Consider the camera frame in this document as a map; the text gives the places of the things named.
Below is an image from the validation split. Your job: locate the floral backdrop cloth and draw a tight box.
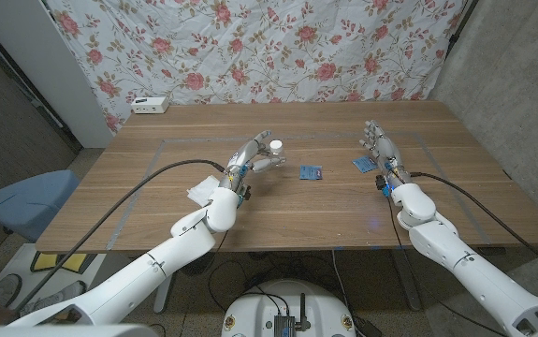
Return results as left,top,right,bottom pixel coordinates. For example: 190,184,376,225
43,0,466,135

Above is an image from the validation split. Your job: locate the thin black left wrist cable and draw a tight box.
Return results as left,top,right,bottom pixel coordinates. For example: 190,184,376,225
207,228,232,313

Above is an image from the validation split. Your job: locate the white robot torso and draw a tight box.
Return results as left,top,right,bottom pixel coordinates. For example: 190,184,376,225
221,279,357,337

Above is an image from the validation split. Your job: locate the grey table leg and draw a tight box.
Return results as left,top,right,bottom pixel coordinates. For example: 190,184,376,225
389,247,423,313

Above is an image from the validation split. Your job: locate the black computer box with antenna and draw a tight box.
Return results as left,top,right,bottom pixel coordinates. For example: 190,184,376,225
274,293,311,337

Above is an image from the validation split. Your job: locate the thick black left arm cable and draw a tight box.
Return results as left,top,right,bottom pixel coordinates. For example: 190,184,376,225
15,158,226,313

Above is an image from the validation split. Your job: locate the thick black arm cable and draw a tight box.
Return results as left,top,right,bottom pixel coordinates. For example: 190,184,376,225
408,171,538,277
15,158,226,313

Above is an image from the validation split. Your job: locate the blue padded chair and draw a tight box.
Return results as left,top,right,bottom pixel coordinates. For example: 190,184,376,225
0,168,81,243

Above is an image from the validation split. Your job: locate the black straight floor cable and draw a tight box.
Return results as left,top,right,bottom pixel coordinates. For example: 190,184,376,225
331,249,361,324

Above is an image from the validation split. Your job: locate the black looped floor cable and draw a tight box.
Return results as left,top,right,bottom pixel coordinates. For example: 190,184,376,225
207,257,251,313

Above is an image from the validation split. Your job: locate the blue sugar packet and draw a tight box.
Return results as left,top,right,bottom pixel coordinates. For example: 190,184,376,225
351,154,379,174
298,164,324,181

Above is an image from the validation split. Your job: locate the white power strip box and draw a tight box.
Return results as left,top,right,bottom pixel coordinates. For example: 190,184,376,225
130,95,170,115

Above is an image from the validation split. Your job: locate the white table leg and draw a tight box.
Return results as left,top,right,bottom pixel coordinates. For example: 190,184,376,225
153,271,176,315

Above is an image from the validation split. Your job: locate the grey sneaker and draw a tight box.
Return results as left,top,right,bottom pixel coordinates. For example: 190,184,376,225
0,273,22,308
20,279,87,317

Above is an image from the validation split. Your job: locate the white wall panel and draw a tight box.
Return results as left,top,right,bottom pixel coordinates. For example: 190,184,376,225
0,0,115,150

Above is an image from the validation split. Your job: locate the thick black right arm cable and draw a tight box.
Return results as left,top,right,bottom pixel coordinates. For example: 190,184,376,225
408,171,538,277

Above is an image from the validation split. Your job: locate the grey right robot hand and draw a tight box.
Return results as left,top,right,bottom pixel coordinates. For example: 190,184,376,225
358,119,411,188

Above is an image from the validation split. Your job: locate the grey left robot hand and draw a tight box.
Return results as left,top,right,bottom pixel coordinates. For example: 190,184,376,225
219,129,288,193

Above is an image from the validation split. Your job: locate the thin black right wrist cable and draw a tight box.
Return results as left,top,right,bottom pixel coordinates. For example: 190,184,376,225
385,195,504,336

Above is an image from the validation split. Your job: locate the black backdrop stand pole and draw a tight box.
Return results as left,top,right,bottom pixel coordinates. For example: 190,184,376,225
444,0,480,60

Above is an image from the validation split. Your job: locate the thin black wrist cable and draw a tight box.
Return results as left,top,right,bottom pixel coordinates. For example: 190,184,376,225
207,228,232,313
385,195,504,336

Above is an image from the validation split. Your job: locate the yellow and black floor mat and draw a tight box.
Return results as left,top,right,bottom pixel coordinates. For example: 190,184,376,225
29,251,106,273

